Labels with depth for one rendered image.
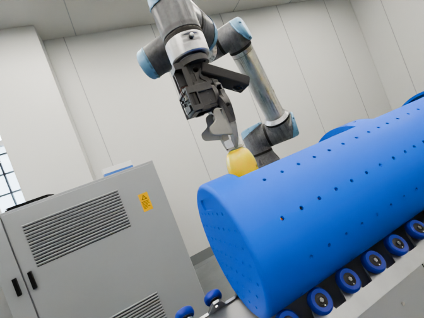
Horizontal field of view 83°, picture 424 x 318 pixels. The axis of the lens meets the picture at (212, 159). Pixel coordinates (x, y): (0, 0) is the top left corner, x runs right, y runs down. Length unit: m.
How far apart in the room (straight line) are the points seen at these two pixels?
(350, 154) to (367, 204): 0.11
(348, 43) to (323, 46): 0.66
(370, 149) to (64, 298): 2.05
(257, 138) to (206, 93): 0.99
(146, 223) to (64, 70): 2.38
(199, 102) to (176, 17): 0.18
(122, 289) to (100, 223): 0.52
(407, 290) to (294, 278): 0.28
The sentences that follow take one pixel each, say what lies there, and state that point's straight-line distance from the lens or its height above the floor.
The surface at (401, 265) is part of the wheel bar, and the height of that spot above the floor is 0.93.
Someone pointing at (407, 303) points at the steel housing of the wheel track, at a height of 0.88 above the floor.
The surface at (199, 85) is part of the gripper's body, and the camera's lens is 0.52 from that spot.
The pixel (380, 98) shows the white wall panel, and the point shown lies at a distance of 6.01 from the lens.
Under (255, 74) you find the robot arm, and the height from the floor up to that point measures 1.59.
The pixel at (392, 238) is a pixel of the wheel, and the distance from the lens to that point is 0.67.
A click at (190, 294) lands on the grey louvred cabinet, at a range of 2.24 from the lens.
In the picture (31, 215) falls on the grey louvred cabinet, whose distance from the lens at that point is 2.12.
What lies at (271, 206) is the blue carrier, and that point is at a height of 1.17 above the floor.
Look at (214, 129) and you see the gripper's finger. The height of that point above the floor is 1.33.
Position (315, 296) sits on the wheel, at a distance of 0.54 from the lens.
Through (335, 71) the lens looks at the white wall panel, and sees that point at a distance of 5.34.
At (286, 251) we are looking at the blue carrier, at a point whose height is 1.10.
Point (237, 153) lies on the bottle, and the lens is 0.52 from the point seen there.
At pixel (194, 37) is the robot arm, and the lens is 0.56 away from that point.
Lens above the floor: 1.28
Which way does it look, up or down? level
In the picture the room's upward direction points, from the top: 21 degrees counter-clockwise
